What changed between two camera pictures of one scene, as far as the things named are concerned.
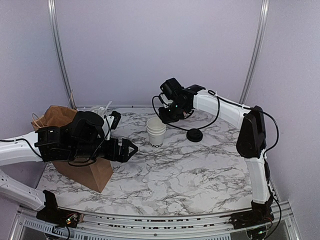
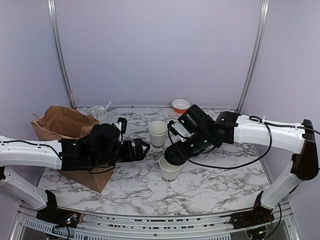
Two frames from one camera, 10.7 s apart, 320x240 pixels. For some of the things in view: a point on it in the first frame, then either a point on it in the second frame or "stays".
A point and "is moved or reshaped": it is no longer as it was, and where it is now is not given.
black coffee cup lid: [194, 135] is moved or reshaped
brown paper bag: [94, 176] stays
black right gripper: [165, 119] → [185, 152]
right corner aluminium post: [253, 60] stays
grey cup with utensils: [100, 110] stays
